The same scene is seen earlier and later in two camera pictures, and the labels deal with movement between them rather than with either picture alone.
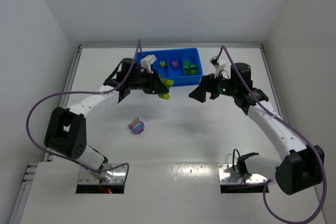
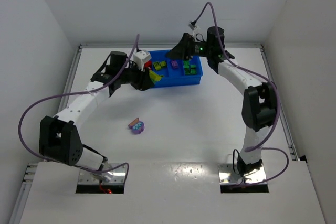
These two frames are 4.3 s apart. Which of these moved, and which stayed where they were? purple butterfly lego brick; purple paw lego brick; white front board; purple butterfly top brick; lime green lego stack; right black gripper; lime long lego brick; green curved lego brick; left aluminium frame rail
Moved: lime long lego brick; lime green lego stack; right black gripper
Stayed: green curved lego brick; purple paw lego brick; purple butterfly lego brick; white front board; left aluminium frame rail; purple butterfly top brick
